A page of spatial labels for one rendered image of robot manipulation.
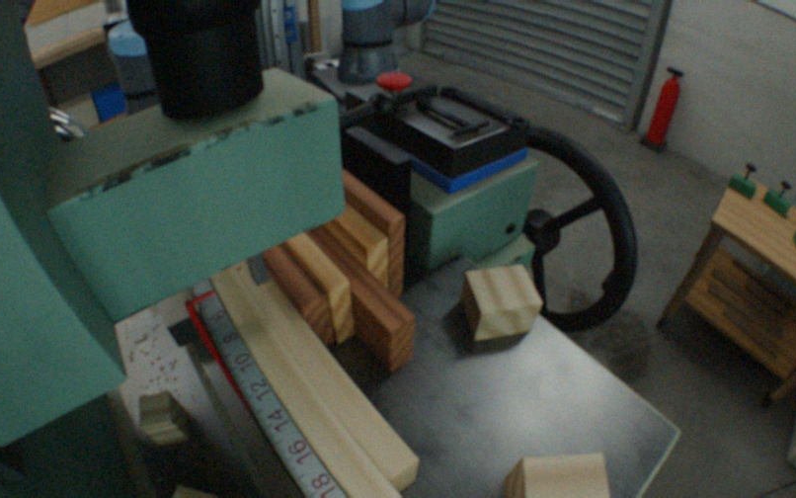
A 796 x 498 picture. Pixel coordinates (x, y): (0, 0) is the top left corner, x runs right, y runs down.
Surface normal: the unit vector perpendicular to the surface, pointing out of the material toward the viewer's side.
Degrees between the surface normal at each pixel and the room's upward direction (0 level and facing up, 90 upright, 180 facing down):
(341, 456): 0
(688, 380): 0
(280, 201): 90
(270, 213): 90
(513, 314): 90
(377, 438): 0
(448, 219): 90
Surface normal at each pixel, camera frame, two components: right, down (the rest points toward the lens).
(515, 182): 0.62, 0.54
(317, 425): 0.01, -0.73
